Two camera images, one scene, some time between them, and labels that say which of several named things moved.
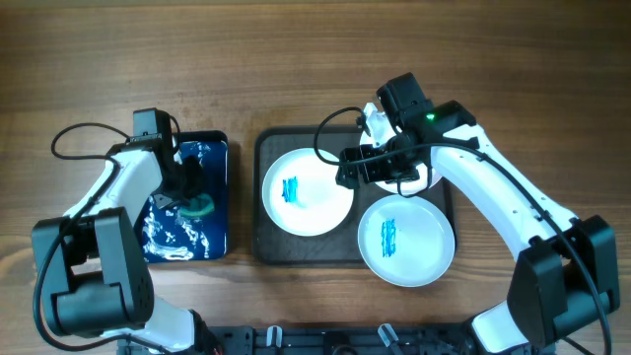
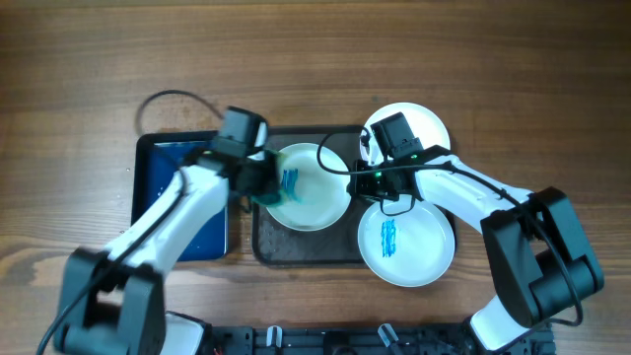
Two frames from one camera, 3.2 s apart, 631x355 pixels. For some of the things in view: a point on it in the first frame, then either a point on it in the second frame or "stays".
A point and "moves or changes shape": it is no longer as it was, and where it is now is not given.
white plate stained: (301, 194) stays
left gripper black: (191, 173) → (271, 169)
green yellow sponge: (201, 205) moves or changes shape
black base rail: (321, 340) stays
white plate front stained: (406, 242) stays
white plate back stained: (424, 180) moves or changes shape
